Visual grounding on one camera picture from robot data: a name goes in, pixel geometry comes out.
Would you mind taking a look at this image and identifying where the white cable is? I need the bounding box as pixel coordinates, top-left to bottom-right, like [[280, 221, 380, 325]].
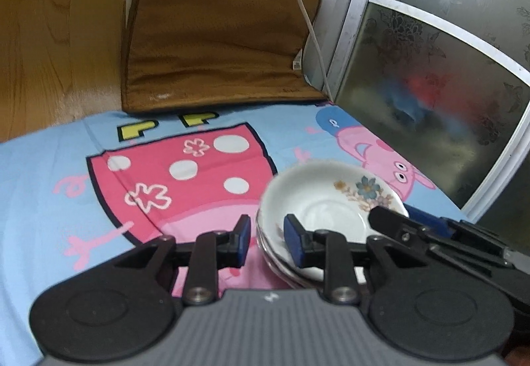
[[282, 0, 332, 95]]

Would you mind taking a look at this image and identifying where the brown cushion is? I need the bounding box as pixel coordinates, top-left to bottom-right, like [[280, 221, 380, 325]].
[[120, 0, 328, 114]]

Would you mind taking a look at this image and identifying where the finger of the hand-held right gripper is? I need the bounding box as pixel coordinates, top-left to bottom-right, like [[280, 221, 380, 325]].
[[368, 206, 440, 251], [406, 204, 464, 236]]

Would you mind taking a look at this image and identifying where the wood-grain board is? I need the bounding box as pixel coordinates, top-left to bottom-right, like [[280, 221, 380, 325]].
[[0, 0, 137, 143]]

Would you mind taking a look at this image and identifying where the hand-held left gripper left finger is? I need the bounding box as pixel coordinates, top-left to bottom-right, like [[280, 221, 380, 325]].
[[112, 214, 252, 305]]

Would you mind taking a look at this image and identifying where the frosted glass sliding door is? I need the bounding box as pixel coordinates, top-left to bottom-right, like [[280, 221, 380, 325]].
[[312, 0, 530, 251]]

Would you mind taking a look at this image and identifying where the printed blanket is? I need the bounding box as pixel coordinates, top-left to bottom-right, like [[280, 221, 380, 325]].
[[0, 101, 489, 366]]

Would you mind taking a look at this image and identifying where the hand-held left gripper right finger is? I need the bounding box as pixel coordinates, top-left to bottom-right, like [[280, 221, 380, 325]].
[[284, 214, 429, 305]]

